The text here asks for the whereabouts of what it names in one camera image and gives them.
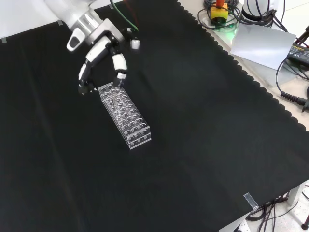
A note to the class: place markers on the grey tape piece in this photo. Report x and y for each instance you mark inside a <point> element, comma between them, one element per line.
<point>4,40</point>
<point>60,23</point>

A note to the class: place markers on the black tripod leg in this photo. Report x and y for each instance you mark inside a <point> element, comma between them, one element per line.
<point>303,36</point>

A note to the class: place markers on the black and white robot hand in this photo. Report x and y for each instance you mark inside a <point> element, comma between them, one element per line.
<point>99,52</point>

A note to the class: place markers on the clear glass test tube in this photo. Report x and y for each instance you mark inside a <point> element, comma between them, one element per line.
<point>116,108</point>

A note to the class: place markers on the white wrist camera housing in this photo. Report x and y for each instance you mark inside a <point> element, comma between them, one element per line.
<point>75,41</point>

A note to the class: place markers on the clear plastic test tube rack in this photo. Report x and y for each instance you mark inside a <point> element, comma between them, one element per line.
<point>130,125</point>

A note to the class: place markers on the white table leg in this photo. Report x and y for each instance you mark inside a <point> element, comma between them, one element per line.
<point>296,193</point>

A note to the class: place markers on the yellow emergency stop button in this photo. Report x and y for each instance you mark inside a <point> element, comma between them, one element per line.
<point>219,13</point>

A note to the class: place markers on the black bench cloth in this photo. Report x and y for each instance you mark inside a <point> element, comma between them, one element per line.
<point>193,125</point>

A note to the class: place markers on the black power adapter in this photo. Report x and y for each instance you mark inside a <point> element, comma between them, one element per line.
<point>299,54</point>

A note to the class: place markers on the clear tape strip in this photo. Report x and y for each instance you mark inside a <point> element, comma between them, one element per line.
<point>251,201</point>

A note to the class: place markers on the pale grey board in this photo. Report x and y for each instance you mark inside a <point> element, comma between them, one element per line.
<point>262,46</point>

